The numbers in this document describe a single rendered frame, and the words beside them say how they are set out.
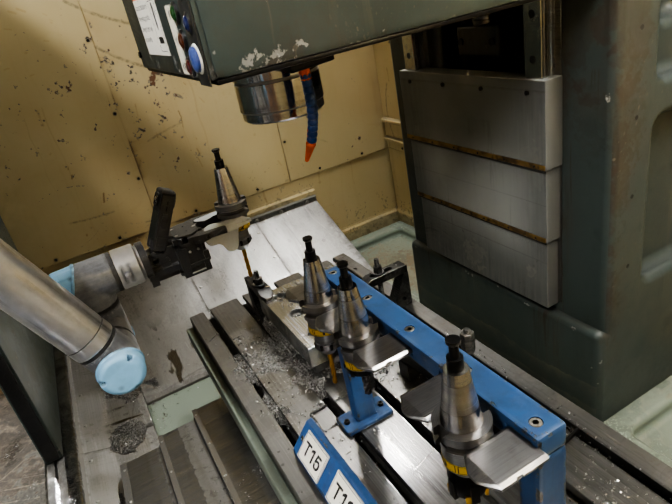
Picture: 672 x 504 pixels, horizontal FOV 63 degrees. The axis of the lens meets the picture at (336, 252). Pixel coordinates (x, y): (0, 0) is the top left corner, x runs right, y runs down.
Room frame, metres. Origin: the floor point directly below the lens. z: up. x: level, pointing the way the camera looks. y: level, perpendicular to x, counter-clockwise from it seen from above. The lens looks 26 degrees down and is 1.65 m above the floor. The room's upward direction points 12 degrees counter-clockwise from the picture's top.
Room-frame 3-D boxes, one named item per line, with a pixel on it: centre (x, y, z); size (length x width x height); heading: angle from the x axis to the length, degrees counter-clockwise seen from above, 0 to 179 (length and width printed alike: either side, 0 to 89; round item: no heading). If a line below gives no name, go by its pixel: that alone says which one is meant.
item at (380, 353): (0.57, -0.03, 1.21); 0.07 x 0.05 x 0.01; 113
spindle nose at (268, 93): (1.05, 0.04, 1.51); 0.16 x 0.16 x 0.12
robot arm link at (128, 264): (0.91, 0.37, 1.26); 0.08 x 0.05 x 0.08; 23
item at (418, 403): (0.47, -0.07, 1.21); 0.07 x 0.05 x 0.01; 113
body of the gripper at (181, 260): (0.94, 0.30, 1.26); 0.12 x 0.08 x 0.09; 113
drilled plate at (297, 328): (1.11, 0.05, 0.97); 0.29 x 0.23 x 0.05; 23
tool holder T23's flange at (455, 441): (0.42, -0.09, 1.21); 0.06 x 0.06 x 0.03
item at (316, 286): (0.73, 0.04, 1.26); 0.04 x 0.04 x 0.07
